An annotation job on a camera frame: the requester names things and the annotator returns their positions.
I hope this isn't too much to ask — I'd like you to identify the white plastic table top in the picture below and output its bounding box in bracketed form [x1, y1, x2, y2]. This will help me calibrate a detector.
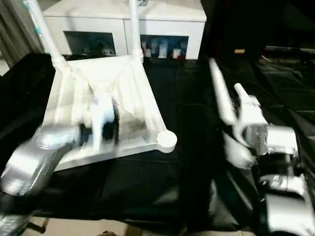
[42, 53, 178, 173]

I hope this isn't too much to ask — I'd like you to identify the white plastic table leg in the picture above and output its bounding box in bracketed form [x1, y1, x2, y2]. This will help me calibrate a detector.
[25, 0, 70, 72]
[209, 58, 238, 126]
[127, 0, 145, 62]

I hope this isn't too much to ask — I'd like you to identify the black mat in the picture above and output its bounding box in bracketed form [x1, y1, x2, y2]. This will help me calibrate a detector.
[0, 47, 315, 228]

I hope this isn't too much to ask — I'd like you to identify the small white bottle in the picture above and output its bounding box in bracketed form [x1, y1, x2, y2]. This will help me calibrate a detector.
[158, 42, 168, 58]

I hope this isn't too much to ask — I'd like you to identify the white cabinet with glass doors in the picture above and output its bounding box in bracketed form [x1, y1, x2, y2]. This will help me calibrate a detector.
[42, 0, 207, 59]

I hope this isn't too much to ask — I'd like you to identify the grey curtain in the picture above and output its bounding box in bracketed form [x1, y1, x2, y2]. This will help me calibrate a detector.
[0, 0, 45, 67]

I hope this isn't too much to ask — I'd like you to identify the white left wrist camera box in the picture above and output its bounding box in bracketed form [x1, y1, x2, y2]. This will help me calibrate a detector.
[87, 92, 117, 149]

